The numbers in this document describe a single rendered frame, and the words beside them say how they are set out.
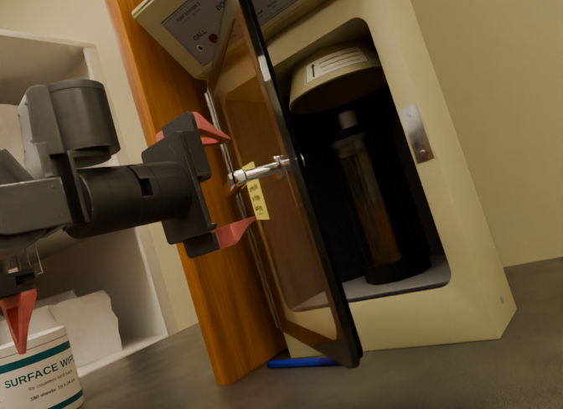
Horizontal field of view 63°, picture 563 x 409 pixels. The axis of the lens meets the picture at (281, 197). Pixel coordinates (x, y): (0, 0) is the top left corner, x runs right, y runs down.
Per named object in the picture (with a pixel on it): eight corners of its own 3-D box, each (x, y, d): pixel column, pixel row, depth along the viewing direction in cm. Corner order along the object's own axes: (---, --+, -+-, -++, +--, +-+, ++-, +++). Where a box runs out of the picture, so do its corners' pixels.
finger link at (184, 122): (240, 111, 52) (176, 109, 44) (260, 170, 51) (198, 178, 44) (203, 133, 56) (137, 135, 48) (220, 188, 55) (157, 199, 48)
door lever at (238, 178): (266, 192, 56) (260, 172, 56) (285, 176, 46) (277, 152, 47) (224, 204, 54) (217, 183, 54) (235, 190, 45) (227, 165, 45)
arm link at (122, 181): (52, 247, 38) (86, 235, 35) (32, 168, 38) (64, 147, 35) (125, 231, 44) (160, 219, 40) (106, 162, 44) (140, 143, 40)
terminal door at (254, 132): (284, 328, 71) (210, 89, 74) (364, 370, 42) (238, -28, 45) (279, 330, 71) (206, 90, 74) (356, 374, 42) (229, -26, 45)
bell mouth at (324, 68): (326, 115, 85) (317, 87, 85) (414, 72, 74) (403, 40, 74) (266, 112, 71) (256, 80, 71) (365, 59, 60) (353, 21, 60)
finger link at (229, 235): (260, 168, 51) (198, 177, 44) (280, 230, 51) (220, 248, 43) (220, 187, 55) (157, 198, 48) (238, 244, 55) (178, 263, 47)
